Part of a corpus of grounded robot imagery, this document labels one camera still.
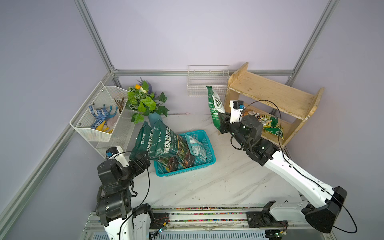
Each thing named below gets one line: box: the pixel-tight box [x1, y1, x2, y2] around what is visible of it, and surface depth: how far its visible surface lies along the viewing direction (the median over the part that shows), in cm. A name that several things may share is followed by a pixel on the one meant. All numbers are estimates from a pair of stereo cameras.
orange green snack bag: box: [242, 109, 284, 139], surface depth 83 cm
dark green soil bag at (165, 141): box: [149, 119, 196, 168], surface depth 80 cm
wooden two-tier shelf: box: [223, 62, 325, 148], surface depth 75 cm
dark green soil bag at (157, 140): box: [128, 120, 180, 160], surface depth 78 cm
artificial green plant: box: [125, 77, 170, 124], surface depth 85 cm
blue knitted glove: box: [88, 104, 108, 130], surface depth 73 cm
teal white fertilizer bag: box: [184, 133, 207, 162], surface depth 90 cm
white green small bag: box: [206, 86, 226, 131], surface depth 65 cm
